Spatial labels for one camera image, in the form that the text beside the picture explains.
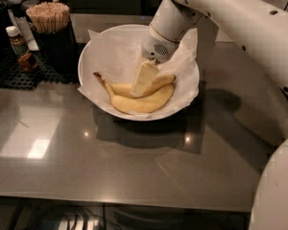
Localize dark lidded jar right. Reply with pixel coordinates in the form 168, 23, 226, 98
21, 0, 40, 12

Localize dark lidded jar left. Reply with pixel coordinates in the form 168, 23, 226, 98
8, 0, 26, 17

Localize black grid mat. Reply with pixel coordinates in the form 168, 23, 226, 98
0, 46, 80, 90

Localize small red-brown condiment jar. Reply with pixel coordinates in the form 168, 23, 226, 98
18, 53, 38, 73

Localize sauce bottle white cap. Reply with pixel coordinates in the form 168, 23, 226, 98
6, 26, 28, 57

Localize white bowl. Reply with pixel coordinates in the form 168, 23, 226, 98
77, 23, 201, 122

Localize dark lidded jar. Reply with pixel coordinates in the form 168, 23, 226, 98
21, 0, 40, 12
8, 0, 26, 17

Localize yellow banana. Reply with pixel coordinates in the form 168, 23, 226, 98
111, 75, 176, 99
93, 72, 175, 114

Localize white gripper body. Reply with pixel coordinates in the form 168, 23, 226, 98
141, 26, 179, 64

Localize white flat card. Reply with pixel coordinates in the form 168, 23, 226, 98
8, 10, 39, 52

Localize white paper liner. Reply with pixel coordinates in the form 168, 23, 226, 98
77, 27, 201, 116

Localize black chopstick holder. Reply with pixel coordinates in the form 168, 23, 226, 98
34, 22, 79, 74

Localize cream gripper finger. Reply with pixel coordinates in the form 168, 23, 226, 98
131, 60, 158, 97

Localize bundle of wooden chopsticks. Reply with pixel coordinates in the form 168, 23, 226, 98
26, 2, 70, 34

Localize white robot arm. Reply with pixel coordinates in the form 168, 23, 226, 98
132, 0, 288, 230

